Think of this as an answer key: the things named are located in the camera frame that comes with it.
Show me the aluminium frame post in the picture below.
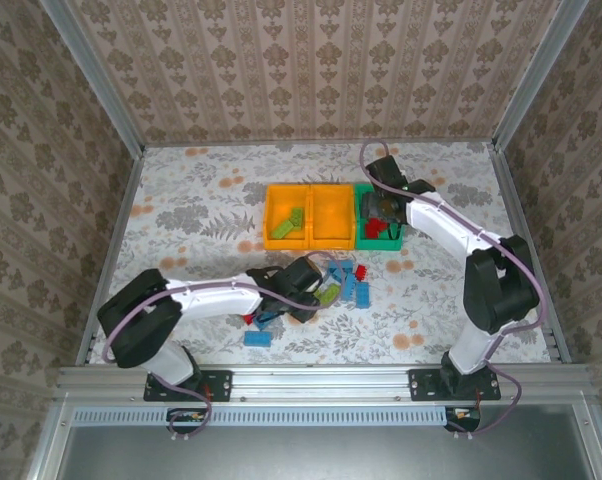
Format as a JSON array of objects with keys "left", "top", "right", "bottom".
[
  {"left": 39, "top": 0, "right": 146, "bottom": 154},
  {"left": 491, "top": 0, "right": 591, "bottom": 154}
]

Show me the orange plastic bin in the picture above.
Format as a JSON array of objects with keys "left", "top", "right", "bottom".
[
  {"left": 307, "top": 183, "right": 358, "bottom": 252},
  {"left": 262, "top": 184, "right": 313, "bottom": 252}
]

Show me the wide aluminium rail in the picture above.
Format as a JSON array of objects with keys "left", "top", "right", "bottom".
[{"left": 54, "top": 363, "right": 601, "bottom": 402}]

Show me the aluminium side rail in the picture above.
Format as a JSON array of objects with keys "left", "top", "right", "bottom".
[
  {"left": 75, "top": 147, "right": 147, "bottom": 366},
  {"left": 485, "top": 142, "right": 572, "bottom": 364}
]

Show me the thin aluminium rail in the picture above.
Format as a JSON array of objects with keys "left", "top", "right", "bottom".
[{"left": 143, "top": 140, "right": 492, "bottom": 149}]

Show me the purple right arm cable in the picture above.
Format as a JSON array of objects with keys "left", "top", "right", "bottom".
[{"left": 359, "top": 139, "right": 546, "bottom": 442}]

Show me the white slotted cable duct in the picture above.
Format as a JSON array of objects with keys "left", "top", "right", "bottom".
[{"left": 73, "top": 405, "right": 447, "bottom": 428}]

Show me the floral patterned table covering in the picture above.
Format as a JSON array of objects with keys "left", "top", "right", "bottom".
[{"left": 83, "top": 142, "right": 565, "bottom": 366}]

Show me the green plastic bin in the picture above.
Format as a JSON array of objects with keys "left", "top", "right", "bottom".
[{"left": 354, "top": 183, "right": 407, "bottom": 253}]

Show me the grey metal panel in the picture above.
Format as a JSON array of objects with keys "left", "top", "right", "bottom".
[{"left": 55, "top": 424, "right": 596, "bottom": 480}]

